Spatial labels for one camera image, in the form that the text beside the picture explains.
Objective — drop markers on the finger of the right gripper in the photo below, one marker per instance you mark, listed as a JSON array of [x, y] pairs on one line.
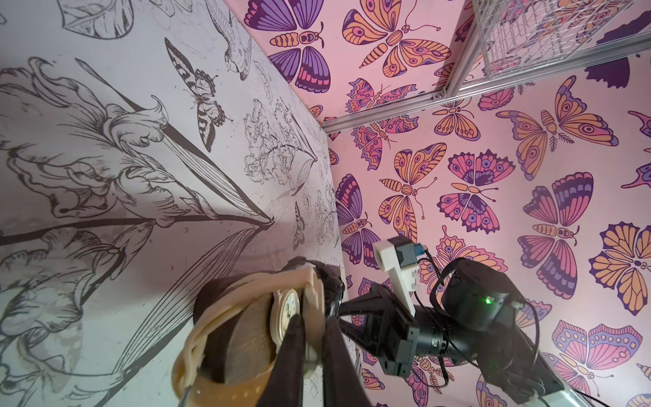
[[376, 302], [365, 337]]

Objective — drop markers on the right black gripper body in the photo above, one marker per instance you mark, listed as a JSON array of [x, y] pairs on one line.
[[473, 321]]

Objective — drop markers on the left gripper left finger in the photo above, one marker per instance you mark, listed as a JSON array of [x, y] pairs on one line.
[[285, 385]]

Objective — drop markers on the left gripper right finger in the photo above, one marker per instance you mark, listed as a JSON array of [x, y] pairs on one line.
[[341, 385]]

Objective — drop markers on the beige watch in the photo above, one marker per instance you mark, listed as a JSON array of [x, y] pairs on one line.
[[301, 292], [218, 301]]

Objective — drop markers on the black watch wide face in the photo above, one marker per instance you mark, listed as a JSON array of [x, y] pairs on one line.
[[330, 276]]

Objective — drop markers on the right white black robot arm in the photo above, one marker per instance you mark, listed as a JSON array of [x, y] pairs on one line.
[[537, 385]]

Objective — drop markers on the wooden watch stand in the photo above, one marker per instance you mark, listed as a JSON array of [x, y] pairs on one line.
[[242, 348]]

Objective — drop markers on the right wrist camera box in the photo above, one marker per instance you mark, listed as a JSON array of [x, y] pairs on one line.
[[399, 258]]

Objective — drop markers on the white wire wall basket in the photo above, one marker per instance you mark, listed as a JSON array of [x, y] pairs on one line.
[[518, 36]]

